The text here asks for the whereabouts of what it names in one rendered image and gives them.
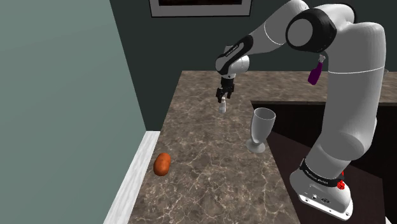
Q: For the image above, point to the grey footed cup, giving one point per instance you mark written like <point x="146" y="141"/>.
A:
<point x="260" y="128"/>

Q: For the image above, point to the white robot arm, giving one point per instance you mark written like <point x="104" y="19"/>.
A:
<point x="350" y="102"/>

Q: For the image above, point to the dark robot stand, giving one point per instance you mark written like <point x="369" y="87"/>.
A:
<point x="288" y="149"/>

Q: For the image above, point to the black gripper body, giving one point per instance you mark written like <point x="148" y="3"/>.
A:
<point x="227" y="84"/>

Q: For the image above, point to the purple spray bottle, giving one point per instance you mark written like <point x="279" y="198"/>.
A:
<point x="314" y="75"/>

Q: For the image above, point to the small white shaker bottle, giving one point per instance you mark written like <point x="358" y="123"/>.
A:
<point x="222" y="106"/>

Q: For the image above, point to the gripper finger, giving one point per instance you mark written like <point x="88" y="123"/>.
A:
<point x="219" y="93"/>
<point x="229" y="93"/>

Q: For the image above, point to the white-framed wall picture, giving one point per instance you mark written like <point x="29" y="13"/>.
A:
<point x="198" y="10"/>

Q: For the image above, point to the orange-brown potato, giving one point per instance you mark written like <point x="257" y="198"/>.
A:
<point x="162" y="164"/>

